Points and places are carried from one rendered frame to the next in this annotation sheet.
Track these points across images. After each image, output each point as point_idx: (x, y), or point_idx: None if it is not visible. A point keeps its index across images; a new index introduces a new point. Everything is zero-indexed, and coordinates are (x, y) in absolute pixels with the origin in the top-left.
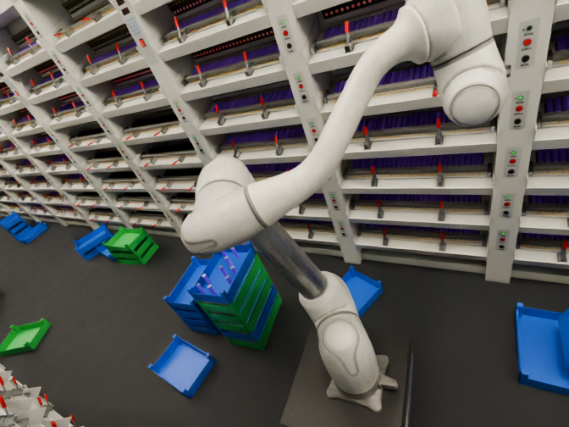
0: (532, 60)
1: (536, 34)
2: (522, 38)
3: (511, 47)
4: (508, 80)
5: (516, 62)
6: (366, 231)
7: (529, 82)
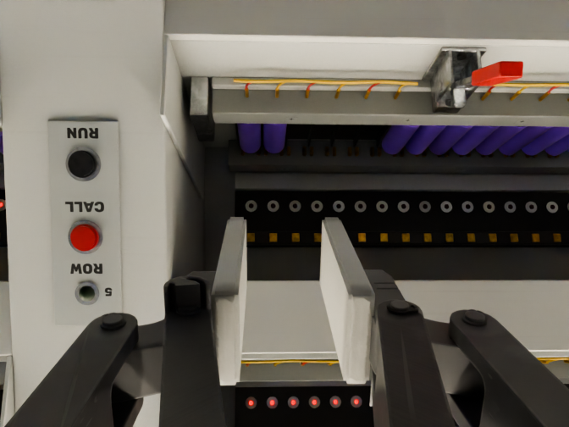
0: (56, 147)
1: (58, 262)
2: (106, 255)
3: (144, 226)
4: (141, 69)
5: (115, 152)
6: None
7: (51, 37)
